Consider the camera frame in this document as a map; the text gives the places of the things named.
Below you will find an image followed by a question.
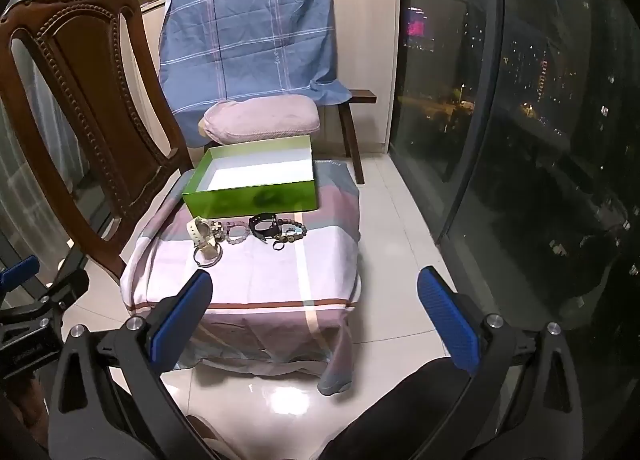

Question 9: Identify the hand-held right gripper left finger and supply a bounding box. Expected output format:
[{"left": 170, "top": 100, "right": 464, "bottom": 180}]
[{"left": 47, "top": 269, "right": 221, "bottom": 460}]

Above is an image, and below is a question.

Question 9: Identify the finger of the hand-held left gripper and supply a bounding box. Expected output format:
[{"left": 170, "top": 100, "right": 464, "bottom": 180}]
[
  {"left": 30, "top": 267, "right": 91, "bottom": 321},
  {"left": 0, "top": 255, "right": 40, "bottom": 294}
]

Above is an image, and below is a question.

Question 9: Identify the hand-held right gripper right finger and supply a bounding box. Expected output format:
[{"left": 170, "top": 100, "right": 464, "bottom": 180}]
[{"left": 417, "top": 266, "right": 596, "bottom": 460}]

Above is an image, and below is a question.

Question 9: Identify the silver bangle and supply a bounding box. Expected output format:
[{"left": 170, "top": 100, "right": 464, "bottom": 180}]
[{"left": 193, "top": 242, "right": 224, "bottom": 269}]

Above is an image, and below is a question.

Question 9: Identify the black wristband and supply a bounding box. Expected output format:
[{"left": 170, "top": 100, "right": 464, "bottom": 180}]
[{"left": 248, "top": 213, "right": 281, "bottom": 243}]

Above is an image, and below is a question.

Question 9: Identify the green cardboard box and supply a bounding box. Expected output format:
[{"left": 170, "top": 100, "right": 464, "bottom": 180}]
[{"left": 181, "top": 135, "right": 319, "bottom": 219}]

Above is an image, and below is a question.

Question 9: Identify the brown bead bracelet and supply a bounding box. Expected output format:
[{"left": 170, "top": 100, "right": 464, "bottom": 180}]
[{"left": 277, "top": 221, "right": 307, "bottom": 241}]

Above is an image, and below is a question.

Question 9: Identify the pink plaid bedsheet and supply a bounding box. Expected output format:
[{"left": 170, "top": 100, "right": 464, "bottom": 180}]
[{"left": 120, "top": 157, "right": 362, "bottom": 397}]

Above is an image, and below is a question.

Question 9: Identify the person's leg in dark pants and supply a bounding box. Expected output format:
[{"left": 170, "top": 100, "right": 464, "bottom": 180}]
[{"left": 320, "top": 356, "right": 483, "bottom": 460}]

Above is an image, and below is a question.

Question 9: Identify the grey curtain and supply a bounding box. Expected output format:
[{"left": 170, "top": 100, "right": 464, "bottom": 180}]
[{"left": 0, "top": 35, "right": 76, "bottom": 251}]

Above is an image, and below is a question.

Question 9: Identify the carved wooden chair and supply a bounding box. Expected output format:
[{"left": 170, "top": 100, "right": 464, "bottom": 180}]
[{"left": 0, "top": 0, "right": 197, "bottom": 282}]

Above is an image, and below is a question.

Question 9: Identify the pink pillow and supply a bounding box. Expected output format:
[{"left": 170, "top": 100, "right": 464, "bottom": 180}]
[{"left": 198, "top": 94, "right": 321, "bottom": 146}]

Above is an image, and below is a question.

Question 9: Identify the dark wooden bench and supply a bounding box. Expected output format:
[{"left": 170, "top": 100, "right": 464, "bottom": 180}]
[{"left": 320, "top": 89, "right": 377, "bottom": 185}]

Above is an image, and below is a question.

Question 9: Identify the blue plaid cloth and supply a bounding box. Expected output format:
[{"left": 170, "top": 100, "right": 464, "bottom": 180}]
[{"left": 159, "top": 0, "right": 352, "bottom": 148}]

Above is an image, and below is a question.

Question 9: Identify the white cabinet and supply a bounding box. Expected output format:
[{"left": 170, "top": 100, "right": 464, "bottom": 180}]
[{"left": 140, "top": 0, "right": 403, "bottom": 158}]

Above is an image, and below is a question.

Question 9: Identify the red bead bracelet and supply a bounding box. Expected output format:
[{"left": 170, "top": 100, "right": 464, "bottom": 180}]
[{"left": 212, "top": 220, "right": 252, "bottom": 245}]

